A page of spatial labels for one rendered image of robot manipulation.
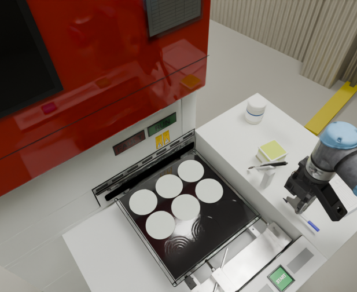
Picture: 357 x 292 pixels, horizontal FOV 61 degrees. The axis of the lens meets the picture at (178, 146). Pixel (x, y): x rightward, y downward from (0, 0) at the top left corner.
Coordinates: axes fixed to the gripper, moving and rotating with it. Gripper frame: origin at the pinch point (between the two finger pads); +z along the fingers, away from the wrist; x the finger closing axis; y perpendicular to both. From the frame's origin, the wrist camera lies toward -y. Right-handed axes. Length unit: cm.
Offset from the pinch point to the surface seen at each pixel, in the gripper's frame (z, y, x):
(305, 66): 80, 103, -175
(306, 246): 4.1, -7.7, 5.3
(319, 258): 4.1, -12.4, 5.1
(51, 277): 46, 49, 76
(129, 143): -9, 48, 32
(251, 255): 12.5, 1.3, 16.8
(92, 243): 20, 39, 56
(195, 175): 10.0, 34.9, 13.5
